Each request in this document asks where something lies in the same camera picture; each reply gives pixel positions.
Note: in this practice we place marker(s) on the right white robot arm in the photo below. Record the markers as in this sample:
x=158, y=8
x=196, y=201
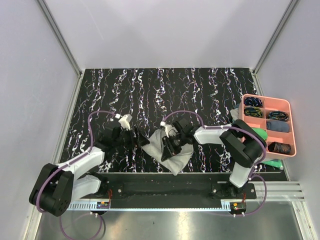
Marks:
x=239, y=139

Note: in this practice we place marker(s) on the dark brown napkin roll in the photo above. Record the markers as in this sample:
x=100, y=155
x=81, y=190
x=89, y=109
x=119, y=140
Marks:
x=280, y=148

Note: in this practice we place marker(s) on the blue patterned napkin roll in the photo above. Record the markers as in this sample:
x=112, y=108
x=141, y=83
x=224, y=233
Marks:
x=253, y=102

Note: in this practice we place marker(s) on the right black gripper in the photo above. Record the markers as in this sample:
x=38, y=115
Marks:
x=169, y=150

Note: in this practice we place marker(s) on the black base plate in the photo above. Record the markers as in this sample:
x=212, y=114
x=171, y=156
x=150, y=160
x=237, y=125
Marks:
x=165, y=191

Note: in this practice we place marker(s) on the blue-orange patterned napkin roll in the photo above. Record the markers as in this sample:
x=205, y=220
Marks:
x=278, y=116

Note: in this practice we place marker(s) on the grey-blue folded napkin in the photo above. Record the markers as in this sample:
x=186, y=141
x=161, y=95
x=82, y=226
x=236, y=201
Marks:
x=278, y=126

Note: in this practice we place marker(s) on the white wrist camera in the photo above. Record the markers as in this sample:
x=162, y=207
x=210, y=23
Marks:
x=124, y=121
x=169, y=129

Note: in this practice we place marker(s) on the black marble pattern mat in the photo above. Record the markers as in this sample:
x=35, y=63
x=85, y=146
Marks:
x=149, y=95

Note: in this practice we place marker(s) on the stack of coloured cloths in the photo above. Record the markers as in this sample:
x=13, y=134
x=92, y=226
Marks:
x=235, y=115

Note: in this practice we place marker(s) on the pink divided tray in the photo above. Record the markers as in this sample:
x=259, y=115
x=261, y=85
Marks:
x=271, y=104

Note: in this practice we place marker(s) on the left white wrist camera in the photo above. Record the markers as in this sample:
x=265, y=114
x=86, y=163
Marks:
x=124, y=121

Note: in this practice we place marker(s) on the green napkin roll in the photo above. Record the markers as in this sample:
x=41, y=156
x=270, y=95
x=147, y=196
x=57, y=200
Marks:
x=261, y=132

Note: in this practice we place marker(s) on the yellow patterned napkin roll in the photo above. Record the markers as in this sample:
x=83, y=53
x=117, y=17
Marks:
x=255, y=112

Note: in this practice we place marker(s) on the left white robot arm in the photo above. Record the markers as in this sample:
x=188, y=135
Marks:
x=58, y=185

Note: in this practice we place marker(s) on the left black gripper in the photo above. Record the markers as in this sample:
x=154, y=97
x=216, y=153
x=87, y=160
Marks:
x=138, y=142

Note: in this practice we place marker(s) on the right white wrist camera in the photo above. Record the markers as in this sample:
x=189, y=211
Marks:
x=169, y=129

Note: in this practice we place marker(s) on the grey cloth napkin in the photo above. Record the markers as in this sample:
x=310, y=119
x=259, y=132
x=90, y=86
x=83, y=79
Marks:
x=174, y=164

